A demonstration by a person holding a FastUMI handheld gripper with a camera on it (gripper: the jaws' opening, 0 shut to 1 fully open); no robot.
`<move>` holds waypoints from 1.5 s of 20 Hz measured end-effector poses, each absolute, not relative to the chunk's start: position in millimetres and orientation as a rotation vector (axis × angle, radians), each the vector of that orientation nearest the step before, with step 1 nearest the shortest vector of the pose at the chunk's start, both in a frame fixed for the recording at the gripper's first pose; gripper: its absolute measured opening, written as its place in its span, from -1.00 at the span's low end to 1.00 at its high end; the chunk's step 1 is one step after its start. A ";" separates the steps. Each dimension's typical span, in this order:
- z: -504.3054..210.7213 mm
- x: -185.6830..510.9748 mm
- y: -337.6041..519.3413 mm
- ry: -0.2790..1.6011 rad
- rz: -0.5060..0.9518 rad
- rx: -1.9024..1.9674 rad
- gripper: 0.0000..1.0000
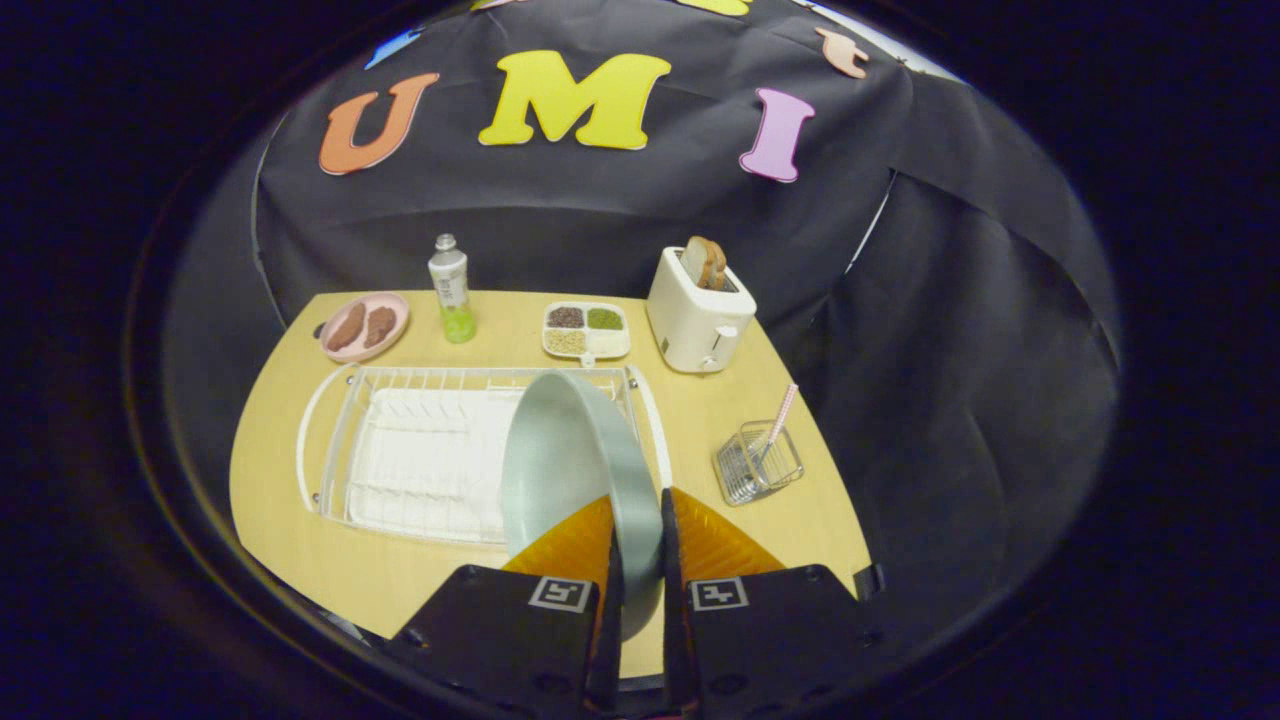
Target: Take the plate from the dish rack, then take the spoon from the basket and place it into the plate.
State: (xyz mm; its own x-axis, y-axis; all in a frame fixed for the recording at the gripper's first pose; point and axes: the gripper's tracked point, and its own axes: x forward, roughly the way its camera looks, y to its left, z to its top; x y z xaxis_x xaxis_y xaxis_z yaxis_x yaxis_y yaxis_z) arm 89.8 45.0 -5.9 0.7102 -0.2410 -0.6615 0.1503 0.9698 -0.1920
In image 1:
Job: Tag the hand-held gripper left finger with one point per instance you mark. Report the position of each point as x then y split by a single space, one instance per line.
500 640

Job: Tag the clear bottle with green liquid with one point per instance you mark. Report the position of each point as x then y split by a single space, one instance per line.
452 290

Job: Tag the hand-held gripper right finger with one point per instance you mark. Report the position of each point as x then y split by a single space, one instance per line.
770 640

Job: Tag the black backdrop cloth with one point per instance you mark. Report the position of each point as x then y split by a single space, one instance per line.
600 220

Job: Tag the brown bread slice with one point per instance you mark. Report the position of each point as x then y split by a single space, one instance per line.
708 262

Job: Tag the white sectioned tray with beans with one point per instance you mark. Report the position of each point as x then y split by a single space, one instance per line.
610 344

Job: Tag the white toaster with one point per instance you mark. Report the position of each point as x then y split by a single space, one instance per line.
695 325

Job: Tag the pink plate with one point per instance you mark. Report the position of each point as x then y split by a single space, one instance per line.
395 305

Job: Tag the pale green plate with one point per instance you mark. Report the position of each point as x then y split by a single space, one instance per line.
570 450

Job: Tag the brown meat piece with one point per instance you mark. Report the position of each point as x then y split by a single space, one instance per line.
345 327
380 326

